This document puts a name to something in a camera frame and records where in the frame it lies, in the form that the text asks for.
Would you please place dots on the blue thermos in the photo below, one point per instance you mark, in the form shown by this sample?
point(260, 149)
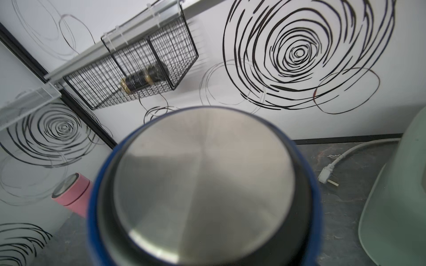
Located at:
point(205, 186)

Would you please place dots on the pink thermos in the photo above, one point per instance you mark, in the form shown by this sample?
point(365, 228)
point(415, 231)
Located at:
point(74, 194)

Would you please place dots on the mint green toaster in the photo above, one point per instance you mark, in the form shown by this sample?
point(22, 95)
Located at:
point(392, 227)

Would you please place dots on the object in wire basket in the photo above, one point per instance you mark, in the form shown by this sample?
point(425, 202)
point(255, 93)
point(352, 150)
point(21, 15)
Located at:
point(145, 78)

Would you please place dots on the black wire basket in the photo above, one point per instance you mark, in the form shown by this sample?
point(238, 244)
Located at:
point(158, 34)

